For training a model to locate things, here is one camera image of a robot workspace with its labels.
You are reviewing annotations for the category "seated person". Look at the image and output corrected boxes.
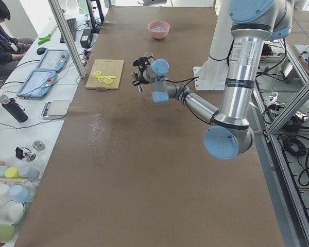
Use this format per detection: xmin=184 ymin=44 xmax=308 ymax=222
xmin=0 ymin=0 xmax=34 ymax=79

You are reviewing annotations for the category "lemon slice near handle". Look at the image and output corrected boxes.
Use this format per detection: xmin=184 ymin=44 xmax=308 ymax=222
xmin=104 ymin=78 xmax=113 ymax=85

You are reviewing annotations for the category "black keyboard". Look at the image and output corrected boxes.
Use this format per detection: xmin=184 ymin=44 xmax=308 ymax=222
xmin=59 ymin=18 xmax=77 ymax=44

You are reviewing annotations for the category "mint green cup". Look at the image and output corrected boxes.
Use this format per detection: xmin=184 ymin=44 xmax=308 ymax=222
xmin=0 ymin=166 xmax=8 ymax=178

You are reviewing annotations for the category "white cup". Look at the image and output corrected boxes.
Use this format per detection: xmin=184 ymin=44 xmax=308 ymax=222
xmin=0 ymin=184 xmax=11 ymax=201

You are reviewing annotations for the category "green handled tool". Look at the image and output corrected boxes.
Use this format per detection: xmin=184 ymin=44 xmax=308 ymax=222
xmin=38 ymin=25 xmax=57 ymax=45

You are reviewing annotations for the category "blue teach pendant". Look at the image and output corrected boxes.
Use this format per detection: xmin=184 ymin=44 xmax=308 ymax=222
xmin=36 ymin=49 xmax=70 ymax=72
xmin=16 ymin=69 xmax=57 ymax=99

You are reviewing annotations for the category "grey blue cup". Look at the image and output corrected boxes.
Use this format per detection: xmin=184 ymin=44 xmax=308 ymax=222
xmin=19 ymin=165 xmax=40 ymax=182

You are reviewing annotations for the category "white plate green rim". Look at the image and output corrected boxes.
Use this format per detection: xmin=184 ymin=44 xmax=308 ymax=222
xmin=0 ymin=200 xmax=25 ymax=225

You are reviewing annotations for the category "pink bowl of ice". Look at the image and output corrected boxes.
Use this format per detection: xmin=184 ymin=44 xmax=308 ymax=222
xmin=148 ymin=21 xmax=170 ymax=40

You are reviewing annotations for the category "light blue cup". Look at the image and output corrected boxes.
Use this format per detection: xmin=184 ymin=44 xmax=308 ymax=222
xmin=9 ymin=185 xmax=30 ymax=203

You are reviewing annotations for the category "yellow cup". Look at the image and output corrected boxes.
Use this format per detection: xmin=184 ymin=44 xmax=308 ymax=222
xmin=5 ymin=167 xmax=22 ymax=179

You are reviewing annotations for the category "far lemon slice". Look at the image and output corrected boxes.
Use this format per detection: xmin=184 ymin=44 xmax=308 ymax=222
xmin=93 ymin=71 xmax=102 ymax=78

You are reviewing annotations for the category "white camera pole base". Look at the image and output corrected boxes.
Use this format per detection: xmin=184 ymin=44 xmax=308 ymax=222
xmin=193 ymin=0 xmax=233 ymax=91

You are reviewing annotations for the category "black water bottle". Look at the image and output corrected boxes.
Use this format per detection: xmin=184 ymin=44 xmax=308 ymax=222
xmin=0 ymin=95 xmax=28 ymax=122

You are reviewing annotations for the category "black computer mouse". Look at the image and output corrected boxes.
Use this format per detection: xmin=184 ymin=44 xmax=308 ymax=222
xmin=36 ymin=47 xmax=47 ymax=55

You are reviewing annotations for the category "kitchen scale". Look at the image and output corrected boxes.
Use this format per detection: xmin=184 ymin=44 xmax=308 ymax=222
xmin=41 ymin=100 xmax=71 ymax=120

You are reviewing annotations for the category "black clip with steel weight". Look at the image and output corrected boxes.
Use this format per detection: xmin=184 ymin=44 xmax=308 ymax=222
xmin=15 ymin=147 xmax=36 ymax=162

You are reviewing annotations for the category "steel calibration weight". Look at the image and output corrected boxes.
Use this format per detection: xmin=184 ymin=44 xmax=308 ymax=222
xmin=32 ymin=140 xmax=46 ymax=152

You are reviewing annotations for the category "lower blue teach pendant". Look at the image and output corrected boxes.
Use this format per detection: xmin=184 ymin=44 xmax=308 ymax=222
xmin=16 ymin=69 xmax=57 ymax=99

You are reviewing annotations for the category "bamboo cutting board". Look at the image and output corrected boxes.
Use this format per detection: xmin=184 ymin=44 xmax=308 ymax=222
xmin=85 ymin=59 xmax=124 ymax=91

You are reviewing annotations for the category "middle lemon slice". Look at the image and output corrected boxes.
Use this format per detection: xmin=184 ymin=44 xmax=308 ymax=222
xmin=97 ymin=76 xmax=106 ymax=82

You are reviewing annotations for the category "clear wine glass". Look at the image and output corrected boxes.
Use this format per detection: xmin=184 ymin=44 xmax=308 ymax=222
xmin=144 ymin=52 xmax=155 ymax=63

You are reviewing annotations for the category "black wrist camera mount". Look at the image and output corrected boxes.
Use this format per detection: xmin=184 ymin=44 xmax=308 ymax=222
xmin=133 ymin=56 xmax=156 ymax=67

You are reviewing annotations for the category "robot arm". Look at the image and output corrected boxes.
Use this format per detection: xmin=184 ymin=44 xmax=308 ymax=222
xmin=132 ymin=1 xmax=294 ymax=160

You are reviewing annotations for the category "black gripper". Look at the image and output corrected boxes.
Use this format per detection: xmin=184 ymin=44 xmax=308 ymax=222
xmin=131 ymin=67 xmax=148 ymax=86

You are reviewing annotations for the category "aluminium frame post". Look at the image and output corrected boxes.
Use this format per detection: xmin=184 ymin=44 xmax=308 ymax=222
xmin=48 ymin=0 xmax=86 ymax=79

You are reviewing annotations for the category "upper blue teach pendant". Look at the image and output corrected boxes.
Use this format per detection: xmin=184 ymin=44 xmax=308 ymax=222
xmin=36 ymin=49 xmax=70 ymax=72

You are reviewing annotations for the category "black power adapter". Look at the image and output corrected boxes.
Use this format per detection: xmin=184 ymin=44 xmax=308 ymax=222
xmin=80 ymin=28 xmax=93 ymax=48

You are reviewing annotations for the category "green bowl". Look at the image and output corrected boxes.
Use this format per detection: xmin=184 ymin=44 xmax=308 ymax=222
xmin=0 ymin=224 xmax=15 ymax=243

